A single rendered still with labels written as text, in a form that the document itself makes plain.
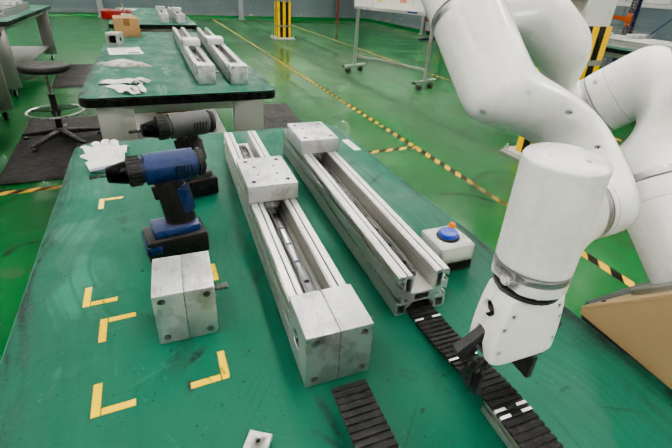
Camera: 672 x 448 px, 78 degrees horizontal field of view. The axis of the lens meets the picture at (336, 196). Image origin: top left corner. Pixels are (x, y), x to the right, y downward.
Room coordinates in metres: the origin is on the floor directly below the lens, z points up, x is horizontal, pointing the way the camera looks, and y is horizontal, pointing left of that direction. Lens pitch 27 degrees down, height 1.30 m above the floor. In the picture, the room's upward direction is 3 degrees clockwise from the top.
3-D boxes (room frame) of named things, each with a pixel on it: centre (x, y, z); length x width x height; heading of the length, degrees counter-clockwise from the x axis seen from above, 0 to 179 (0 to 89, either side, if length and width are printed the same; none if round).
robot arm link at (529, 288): (0.40, -0.23, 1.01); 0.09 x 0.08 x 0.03; 112
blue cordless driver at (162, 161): (0.71, 0.35, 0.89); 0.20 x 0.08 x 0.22; 121
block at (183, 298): (0.53, 0.23, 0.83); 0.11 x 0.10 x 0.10; 112
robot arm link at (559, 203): (0.40, -0.23, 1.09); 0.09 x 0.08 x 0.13; 115
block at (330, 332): (0.47, -0.01, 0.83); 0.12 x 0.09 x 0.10; 112
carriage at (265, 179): (0.88, 0.16, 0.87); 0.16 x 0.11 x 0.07; 22
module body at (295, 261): (0.88, 0.16, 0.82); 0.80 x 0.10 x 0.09; 22
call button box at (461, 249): (0.73, -0.23, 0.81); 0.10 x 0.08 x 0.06; 112
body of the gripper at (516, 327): (0.40, -0.23, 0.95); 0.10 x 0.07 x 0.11; 112
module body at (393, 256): (0.95, -0.01, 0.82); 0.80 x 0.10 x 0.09; 22
